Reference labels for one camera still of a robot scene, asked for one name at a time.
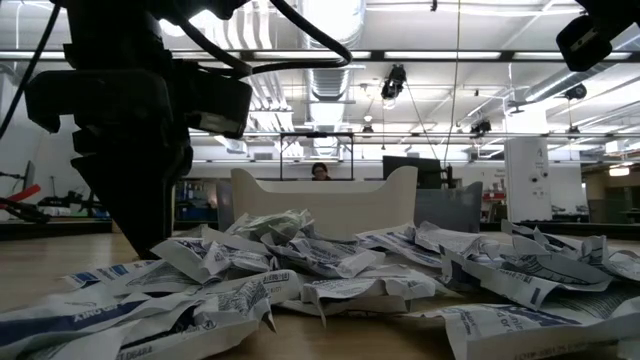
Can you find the person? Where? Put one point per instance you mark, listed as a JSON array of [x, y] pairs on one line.
[[320, 172]]

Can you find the black ceiling spotlight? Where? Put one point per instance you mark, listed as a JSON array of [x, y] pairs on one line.
[[480, 127], [575, 91]]

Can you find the blue storage shelf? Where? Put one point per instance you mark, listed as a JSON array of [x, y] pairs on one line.
[[195, 205]]

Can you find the black hanging camera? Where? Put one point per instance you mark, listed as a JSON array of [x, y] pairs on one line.
[[395, 80]]

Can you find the green printed white packet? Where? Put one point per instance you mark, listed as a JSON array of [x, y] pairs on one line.
[[270, 225]]

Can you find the white square column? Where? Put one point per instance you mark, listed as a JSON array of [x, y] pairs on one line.
[[525, 190]]

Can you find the blue striped white packet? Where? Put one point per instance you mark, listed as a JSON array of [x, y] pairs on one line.
[[100, 275], [395, 245]]

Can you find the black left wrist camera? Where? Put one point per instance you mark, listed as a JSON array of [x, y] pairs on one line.
[[215, 95]]

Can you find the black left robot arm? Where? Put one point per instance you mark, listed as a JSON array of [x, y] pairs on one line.
[[115, 12]]

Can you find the white plastic bin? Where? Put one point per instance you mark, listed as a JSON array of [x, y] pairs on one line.
[[325, 205]]

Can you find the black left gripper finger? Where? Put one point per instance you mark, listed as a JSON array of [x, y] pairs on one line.
[[130, 200], [181, 160]]

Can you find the black computer monitor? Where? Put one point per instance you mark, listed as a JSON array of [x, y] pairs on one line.
[[410, 172]]

